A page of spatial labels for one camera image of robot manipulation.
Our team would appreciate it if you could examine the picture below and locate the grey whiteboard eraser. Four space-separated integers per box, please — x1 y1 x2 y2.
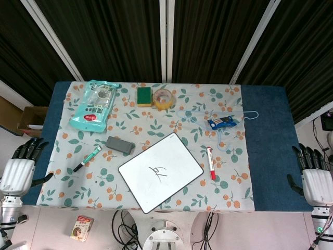
105 135 136 155

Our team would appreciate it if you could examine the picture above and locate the green yellow sponge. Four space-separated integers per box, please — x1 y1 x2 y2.
137 86 152 108

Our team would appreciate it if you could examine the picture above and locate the cardboard box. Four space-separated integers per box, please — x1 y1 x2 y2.
17 106 49 138

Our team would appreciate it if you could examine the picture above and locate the robot base column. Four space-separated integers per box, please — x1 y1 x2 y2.
130 210 203 250

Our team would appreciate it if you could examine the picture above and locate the blue table cover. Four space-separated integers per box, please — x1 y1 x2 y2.
21 81 313 213

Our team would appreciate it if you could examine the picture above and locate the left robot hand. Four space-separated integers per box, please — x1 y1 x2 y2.
0 137 54 196

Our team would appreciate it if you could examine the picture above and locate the teal plastic bag package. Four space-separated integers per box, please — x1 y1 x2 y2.
68 79 121 133

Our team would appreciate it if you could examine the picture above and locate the light blue wire hanger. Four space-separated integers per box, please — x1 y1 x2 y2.
177 109 260 152

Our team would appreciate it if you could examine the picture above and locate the white partition frame post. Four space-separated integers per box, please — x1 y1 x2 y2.
228 0 282 84
159 0 174 83
20 0 84 82

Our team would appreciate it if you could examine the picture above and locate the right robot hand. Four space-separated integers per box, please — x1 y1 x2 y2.
287 143 333 207

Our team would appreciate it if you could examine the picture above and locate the small red printed carton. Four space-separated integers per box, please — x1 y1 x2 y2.
69 215 95 242

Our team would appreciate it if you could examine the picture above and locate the floral tablecloth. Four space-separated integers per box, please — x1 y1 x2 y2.
36 81 255 212

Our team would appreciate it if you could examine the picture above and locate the blue snack packet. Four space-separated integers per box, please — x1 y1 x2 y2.
207 115 239 130

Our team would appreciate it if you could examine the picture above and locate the black cable bundle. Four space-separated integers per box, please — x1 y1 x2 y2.
111 209 143 250

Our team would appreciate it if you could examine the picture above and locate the white dry-erase board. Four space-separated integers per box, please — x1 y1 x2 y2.
118 132 204 215

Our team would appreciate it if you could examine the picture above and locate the yellow packing tape roll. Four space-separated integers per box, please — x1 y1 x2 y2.
152 88 177 110

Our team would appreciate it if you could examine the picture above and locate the black device with cables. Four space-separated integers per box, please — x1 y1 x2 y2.
319 111 333 131

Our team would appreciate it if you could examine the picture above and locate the red marker pen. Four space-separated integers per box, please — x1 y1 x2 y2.
207 146 217 181

